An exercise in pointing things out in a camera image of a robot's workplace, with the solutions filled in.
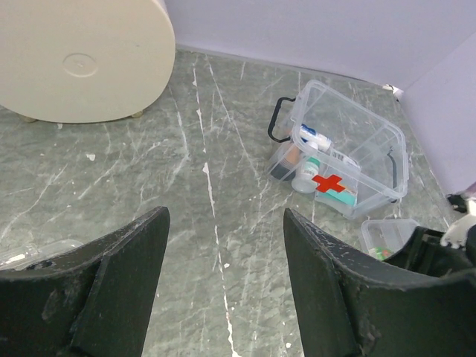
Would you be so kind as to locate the white blue bandage roll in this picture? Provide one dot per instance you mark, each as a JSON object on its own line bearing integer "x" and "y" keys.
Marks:
{"x": 314, "y": 139}

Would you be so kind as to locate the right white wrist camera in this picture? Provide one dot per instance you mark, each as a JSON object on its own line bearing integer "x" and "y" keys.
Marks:
{"x": 456, "y": 235}

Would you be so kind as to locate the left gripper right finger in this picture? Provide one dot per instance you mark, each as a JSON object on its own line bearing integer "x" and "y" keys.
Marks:
{"x": 351, "y": 304}

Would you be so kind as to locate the clear box lid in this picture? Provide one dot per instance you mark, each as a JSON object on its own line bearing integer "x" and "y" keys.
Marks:
{"x": 24, "y": 256}

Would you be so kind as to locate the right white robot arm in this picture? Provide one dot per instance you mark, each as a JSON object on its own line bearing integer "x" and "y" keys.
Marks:
{"x": 424, "y": 254}

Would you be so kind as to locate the clear divider tray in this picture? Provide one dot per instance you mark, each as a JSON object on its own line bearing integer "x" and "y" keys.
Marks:
{"x": 387, "y": 233}

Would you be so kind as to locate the teal-edged clear bag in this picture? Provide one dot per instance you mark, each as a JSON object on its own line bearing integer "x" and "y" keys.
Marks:
{"x": 345, "y": 159}
{"x": 347, "y": 197}

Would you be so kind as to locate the cream cylindrical container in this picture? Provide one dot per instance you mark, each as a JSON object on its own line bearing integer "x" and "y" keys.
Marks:
{"x": 84, "y": 61}

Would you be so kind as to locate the small green box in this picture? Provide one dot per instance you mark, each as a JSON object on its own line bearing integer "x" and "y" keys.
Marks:
{"x": 380, "y": 253}

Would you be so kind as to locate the clear plastic medicine box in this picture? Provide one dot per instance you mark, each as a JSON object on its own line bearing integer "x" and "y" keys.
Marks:
{"x": 376, "y": 144}

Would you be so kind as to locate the white green-label bottle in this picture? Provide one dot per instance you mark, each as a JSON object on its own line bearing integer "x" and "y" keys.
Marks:
{"x": 306, "y": 168}

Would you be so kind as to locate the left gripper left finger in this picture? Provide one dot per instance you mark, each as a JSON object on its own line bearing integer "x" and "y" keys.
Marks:
{"x": 95, "y": 300}

